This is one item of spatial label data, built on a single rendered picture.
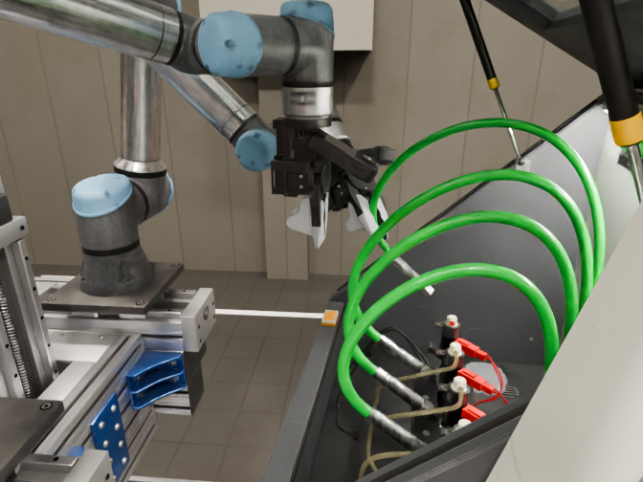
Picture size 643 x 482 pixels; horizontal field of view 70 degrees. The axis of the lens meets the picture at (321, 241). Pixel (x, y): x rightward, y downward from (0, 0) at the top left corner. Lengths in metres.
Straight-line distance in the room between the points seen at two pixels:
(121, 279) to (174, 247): 2.59
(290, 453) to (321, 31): 0.61
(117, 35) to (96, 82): 2.91
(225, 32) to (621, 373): 0.51
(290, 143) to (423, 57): 2.47
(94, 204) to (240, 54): 0.53
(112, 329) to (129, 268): 0.15
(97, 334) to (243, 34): 0.75
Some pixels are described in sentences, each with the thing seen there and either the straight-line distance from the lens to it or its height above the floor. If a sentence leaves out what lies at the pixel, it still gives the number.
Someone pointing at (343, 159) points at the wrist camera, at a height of 1.37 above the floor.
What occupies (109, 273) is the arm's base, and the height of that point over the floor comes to 1.09.
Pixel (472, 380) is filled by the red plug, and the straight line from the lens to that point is 0.72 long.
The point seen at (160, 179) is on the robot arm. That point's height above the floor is 1.25.
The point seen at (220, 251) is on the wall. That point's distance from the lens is 3.55.
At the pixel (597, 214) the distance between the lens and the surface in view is 0.76.
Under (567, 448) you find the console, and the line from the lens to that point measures 0.37.
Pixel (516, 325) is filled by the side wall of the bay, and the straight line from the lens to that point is 1.18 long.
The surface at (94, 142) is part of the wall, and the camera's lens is 3.67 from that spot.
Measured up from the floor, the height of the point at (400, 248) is 1.30.
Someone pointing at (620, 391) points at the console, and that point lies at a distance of 0.33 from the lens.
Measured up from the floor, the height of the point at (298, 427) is 0.95.
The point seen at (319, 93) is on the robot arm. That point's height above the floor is 1.46.
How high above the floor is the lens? 1.51
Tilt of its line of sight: 22 degrees down
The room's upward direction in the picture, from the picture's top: straight up
